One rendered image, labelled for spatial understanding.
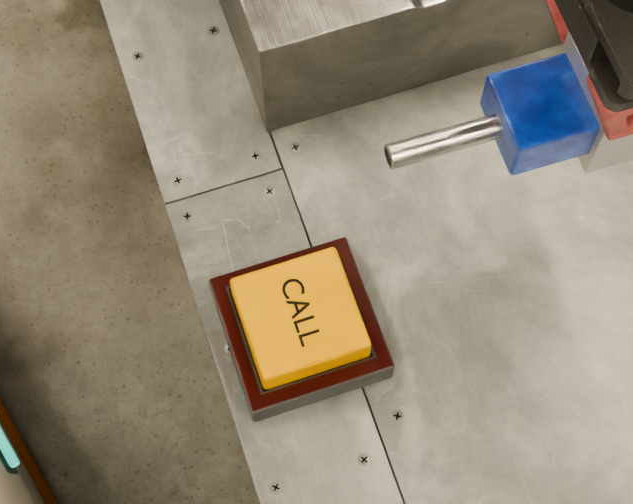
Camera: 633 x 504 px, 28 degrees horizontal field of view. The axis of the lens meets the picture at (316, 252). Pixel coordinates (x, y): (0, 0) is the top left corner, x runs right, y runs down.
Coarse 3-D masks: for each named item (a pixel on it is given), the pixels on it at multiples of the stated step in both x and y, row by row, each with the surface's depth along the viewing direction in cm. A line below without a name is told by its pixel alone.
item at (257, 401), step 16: (336, 240) 69; (288, 256) 69; (352, 256) 69; (240, 272) 68; (352, 272) 68; (224, 288) 68; (352, 288) 68; (224, 304) 68; (368, 304) 68; (224, 320) 67; (368, 320) 67; (240, 336) 67; (240, 352) 67; (384, 352) 66; (240, 368) 66; (352, 368) 66; (368, 368) 66; (384, 368) 66; (256, 384) 66; (304, 384) 66; (320, 384) 66; (256, 400) 66; (272, 400) 66
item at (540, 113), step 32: (544, 64) 59; (576, 64) 58; (512, 96) 58; (544, 96) 58; (576, 96) 58; (448, 128) 58; (480, 128) 58; (512, 128) 57; (544, 128) 57; (576, 128) 57; (416, 160) 58; (512, 160) 58; (544, 160) 59; (608, 160) 60
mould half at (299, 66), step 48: (240, 0) 67; (288, 0) 67; (336, 0) 67; (384, 0) 67; (432, 0) 67; (480, 0) 68; (528, 0) 70; (240, 48) 74; (288, 48) 66; (336, 48) 68; (384, 48) 70; (432, 48) 71; (480, 48) 73; (528, 48) 75; (288, 96) 71; (336, 96) 73; (384, 96) 75
